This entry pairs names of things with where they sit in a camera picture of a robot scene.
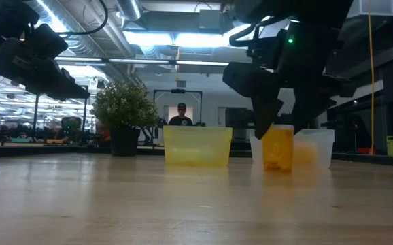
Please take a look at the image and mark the standing person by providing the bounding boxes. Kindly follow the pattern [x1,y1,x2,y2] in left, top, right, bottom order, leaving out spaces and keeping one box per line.
[168,103,194,127]

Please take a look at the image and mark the grey ceiling junction box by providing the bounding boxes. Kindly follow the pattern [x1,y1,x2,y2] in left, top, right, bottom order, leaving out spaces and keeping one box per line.
[199,9,223,32]

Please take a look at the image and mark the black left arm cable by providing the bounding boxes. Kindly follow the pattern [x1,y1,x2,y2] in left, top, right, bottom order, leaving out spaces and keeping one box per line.
[56,0,109,37]

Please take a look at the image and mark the translucent yellow plastic bin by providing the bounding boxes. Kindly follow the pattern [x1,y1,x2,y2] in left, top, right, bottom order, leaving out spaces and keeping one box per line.
[163,126,233,168]

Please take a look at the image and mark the black plant pot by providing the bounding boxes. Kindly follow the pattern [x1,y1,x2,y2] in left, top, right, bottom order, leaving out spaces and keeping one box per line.
[109,126,141,157]

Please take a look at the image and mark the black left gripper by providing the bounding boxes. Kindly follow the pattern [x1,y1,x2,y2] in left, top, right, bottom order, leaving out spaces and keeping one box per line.
[0,37,91,101]

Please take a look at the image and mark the translucent white plastic bin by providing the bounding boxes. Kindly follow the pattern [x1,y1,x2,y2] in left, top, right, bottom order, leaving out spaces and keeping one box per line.
[250,128,335,169]

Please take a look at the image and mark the green leafy potted plant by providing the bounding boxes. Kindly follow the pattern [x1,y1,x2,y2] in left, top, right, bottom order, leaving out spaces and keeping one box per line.
[90,80,159,129]

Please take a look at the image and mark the tall black metal frame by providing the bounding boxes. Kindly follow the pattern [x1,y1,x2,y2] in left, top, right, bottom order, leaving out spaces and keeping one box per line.
[33,84,89,139]

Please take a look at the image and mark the dark background bench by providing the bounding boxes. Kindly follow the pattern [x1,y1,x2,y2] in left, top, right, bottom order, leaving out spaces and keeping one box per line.
[0,142,165,158]

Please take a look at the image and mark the long ceiling light strip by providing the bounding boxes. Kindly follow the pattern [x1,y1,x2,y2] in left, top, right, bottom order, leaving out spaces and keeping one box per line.
[54,56,230,67]

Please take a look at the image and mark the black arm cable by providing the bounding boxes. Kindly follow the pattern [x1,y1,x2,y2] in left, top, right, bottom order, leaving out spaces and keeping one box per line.
[56,0,109,37]
[229,16,286,47]

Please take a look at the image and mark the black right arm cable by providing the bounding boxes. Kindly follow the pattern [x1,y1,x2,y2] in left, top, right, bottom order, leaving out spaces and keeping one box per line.
[229,16,286,47]

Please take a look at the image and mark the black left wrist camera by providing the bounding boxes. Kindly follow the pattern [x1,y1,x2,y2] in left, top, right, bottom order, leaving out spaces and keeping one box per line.
[29,23,69,59]

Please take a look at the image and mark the seated person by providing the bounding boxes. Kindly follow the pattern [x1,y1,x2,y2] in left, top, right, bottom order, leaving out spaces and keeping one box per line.
[59,116,84,141]

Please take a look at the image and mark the large amber pill bottle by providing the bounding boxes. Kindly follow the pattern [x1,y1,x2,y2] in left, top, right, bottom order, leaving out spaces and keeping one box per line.
[262,124,295,173]

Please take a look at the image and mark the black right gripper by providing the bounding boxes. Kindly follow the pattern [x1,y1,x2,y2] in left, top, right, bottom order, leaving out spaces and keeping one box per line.
[222,61,357,140]

